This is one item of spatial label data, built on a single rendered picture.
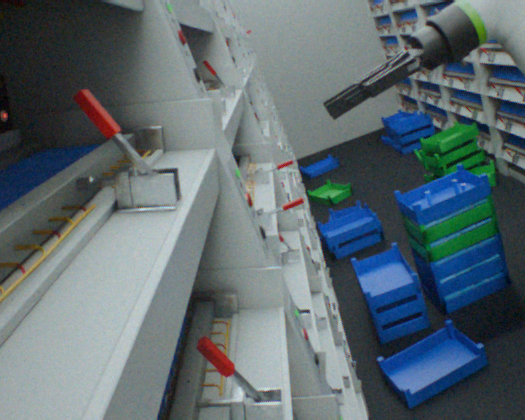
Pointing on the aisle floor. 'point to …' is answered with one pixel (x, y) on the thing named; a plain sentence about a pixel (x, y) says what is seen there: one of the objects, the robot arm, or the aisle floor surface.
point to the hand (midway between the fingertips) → (343, 101)
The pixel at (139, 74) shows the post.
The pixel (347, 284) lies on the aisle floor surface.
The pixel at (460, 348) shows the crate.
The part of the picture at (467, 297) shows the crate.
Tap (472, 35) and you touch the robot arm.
